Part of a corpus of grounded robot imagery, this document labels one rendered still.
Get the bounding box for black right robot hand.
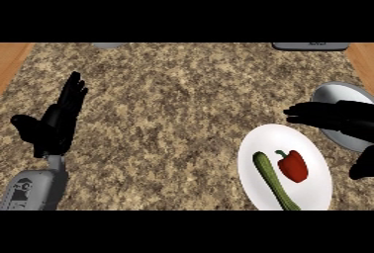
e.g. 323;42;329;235
282;100;374;181

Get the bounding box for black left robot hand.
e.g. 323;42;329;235
8;70;89;159

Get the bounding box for grey pan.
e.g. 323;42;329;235
310;81;374;153

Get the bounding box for red bell pepper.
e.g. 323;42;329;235
273;149;310;184

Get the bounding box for white plate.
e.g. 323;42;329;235
236;124;333;211

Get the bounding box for dark grey appliance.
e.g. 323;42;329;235
270;42;350;51

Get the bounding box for green cucumber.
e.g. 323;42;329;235
251;150;302;211

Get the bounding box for small grey object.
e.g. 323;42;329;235
91;42;125;49

